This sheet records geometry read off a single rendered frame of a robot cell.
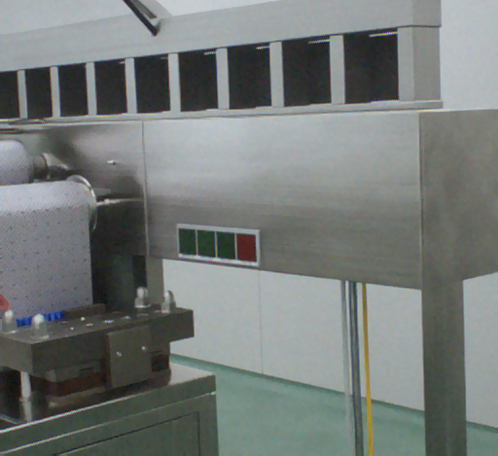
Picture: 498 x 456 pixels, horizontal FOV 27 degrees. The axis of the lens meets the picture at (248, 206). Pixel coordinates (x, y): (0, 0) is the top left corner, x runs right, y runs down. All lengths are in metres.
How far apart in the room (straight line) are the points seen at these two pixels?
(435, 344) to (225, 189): 0.51
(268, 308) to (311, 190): 3.56
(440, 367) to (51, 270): 0.84
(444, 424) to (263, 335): 3.56
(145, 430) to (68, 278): 0.38
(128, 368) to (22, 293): 0.28
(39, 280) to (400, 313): 2.84
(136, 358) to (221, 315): 3.61
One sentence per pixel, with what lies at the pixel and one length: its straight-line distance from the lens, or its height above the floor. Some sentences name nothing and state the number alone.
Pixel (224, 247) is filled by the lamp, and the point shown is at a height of 1.18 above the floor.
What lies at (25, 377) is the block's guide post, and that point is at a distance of 2.08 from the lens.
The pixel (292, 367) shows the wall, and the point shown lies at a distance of 5.35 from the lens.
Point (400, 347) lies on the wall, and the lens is 4.84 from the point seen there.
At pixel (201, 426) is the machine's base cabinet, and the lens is 2.20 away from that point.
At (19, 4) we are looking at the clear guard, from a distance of 2.53.
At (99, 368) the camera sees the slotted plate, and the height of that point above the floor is 0.95.
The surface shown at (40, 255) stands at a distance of 2.20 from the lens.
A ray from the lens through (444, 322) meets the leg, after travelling 1.91.
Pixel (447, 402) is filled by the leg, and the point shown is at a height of 0.90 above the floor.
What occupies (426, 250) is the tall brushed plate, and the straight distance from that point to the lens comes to 1.73.
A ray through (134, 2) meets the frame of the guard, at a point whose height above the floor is 1.69.
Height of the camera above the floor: 1.44
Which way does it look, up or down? 5 degrees down
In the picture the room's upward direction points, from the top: 2 degrees counter-clockwise
